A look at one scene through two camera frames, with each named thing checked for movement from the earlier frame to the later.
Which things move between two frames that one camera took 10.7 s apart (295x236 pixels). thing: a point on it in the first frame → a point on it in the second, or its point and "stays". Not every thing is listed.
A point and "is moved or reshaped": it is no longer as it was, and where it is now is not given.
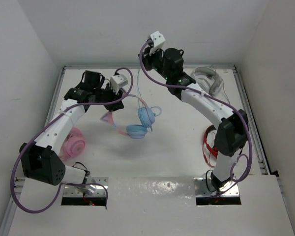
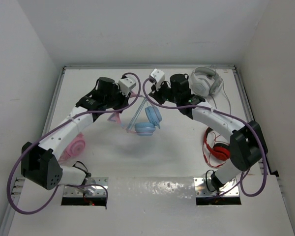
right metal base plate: x=203 y=187 stays
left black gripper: x=114 y=105 → x=124 y=99
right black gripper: x=147 y=58 → x=157 y=94
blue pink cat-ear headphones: x=146 y=117 is moved or reshaped
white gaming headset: x=208 y=80 stays
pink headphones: x=74 y=144 stays
